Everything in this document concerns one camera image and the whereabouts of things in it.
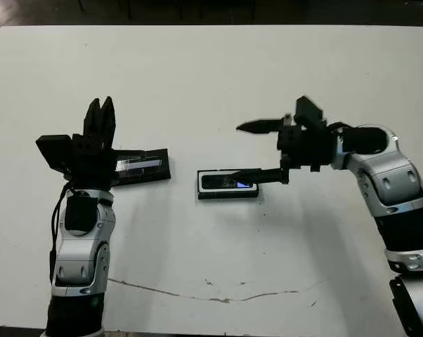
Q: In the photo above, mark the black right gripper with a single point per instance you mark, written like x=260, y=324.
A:
x=306, y=147

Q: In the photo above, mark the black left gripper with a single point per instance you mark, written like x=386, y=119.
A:
x=92, y=165

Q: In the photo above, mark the black slim camera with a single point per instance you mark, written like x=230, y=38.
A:
x=215, y=182

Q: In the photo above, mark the black box lid with window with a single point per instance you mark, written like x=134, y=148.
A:
x=151, y=173

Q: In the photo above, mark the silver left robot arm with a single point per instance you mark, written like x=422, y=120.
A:
x=81, y=245

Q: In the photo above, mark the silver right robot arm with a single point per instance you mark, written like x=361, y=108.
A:
x=390, y=175

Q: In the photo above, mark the black box base white insert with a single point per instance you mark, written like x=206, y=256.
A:
x=229, y=196

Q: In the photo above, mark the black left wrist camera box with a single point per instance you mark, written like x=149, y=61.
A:
x=53, y=152

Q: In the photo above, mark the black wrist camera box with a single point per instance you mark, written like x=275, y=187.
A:
x=310, y=110
x=53, y=152

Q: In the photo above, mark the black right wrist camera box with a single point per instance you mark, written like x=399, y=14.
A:
x=310, y=110

